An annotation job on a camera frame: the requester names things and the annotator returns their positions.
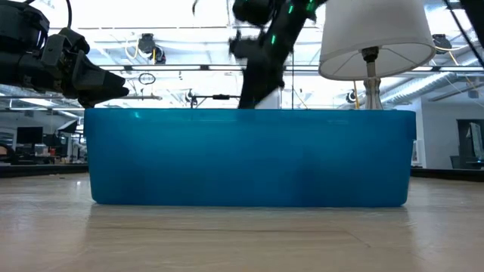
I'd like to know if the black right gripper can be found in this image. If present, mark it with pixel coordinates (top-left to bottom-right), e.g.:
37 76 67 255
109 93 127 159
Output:
237 11 307 110

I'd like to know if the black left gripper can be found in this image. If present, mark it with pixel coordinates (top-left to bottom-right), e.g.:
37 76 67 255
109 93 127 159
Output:
39 33 130 109

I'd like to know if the white round pillar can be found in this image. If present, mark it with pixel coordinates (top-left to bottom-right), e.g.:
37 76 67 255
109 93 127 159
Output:
256 88 281 110

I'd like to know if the black ceiling fixture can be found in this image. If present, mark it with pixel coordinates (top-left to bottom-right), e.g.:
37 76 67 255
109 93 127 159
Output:
432 33 453 52
137 32 167 65

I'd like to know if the blue plastic bin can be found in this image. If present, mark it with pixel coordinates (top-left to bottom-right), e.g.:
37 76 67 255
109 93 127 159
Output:
82 108 417 209

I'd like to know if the black computer monitor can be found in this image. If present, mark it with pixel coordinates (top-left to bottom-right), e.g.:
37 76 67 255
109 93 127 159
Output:
16 126 44 145

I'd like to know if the silver lamp base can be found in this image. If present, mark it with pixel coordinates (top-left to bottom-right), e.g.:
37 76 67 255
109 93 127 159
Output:
361 47 385 111

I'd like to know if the white lamp shade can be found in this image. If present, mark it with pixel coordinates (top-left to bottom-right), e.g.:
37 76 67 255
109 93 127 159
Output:
318 0 437 82

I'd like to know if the black horizontal bar bracket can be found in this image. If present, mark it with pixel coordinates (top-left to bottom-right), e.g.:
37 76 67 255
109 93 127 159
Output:
185 89 243 110

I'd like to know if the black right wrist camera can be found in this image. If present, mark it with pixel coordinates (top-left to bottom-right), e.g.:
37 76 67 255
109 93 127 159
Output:
228 36 259 60

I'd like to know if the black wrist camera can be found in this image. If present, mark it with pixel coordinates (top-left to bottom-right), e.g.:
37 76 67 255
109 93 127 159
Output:
228 36 259 60
56 26 91 57

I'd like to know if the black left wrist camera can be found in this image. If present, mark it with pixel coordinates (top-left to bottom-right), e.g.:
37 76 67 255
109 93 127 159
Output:
56 26 91 57

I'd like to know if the black left camera cable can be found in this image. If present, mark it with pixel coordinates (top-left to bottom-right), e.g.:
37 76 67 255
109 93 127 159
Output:
22 0 73 29

